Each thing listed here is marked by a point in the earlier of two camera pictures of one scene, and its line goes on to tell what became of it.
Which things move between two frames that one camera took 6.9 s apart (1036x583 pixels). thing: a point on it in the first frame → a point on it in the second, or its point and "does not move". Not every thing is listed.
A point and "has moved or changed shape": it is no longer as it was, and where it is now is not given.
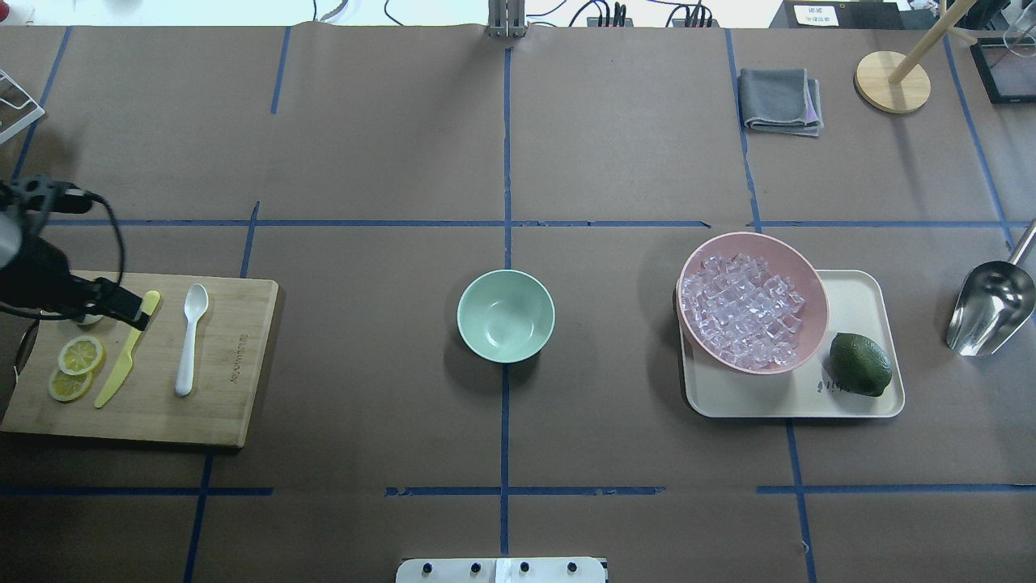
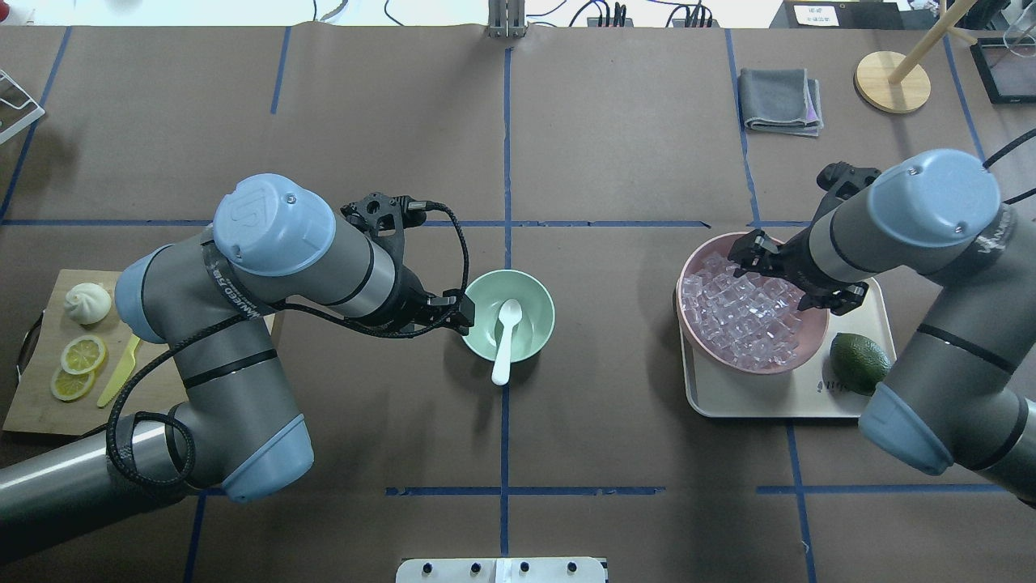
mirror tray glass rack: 1007,66 does not move
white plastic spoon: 195,302 has moved or changed shape
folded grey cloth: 783,100 does not move
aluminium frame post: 506,19 does not move
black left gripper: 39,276 → 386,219
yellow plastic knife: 125,363 does not move
